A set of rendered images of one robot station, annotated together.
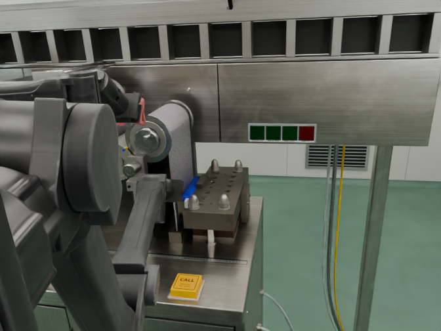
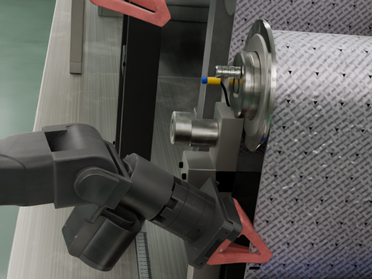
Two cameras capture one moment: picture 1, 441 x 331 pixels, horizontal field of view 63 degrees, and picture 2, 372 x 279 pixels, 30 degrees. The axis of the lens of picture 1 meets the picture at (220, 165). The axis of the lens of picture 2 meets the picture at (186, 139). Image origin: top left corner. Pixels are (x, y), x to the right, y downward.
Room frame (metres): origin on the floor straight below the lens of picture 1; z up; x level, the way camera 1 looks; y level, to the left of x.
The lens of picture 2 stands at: (0.72, -0.45, 1.52)
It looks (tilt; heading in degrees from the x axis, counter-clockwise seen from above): 25 degrees down; 69
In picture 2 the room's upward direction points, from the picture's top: 6 degrees clockwise
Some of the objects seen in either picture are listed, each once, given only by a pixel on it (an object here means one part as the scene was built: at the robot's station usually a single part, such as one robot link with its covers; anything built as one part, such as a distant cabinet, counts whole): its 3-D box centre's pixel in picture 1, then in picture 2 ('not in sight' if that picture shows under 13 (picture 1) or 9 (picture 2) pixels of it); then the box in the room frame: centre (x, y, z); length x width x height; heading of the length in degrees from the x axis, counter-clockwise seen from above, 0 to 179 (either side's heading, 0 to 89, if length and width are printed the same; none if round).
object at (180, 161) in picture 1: (182, 169); (352, 226); (1.16, 0.13, 1.11); 0.23 x 0.01 x 0.18; 169
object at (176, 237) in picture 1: (186, 217); not in sight; (1.17, 0.13, 0.92); 0.28 x 0.04 x 0.04; 169
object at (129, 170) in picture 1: (130, 170); (180, 128); (0.99, 0.26, 1.18); 0.04 x 0.02 x 0.04; 79
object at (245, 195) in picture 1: (246, 201); not in sight; (1.17, -0.09, 0.96); 0.10 x 0.03 x 0.11; 169
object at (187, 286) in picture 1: (186, 286); not in sight; (0.80, 0.10, 0.91); 0.07 x 0.07 x 0.02; 79
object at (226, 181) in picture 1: (220, 194); not in sight; (1.18, 0.01, 1.00); 0.40 x 0.16 x 0.06; 169
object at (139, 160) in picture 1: (140, 203); (200, 218); (1.02, 0.26, 1.05); 0.06 x 0.05 x 0.31; 169
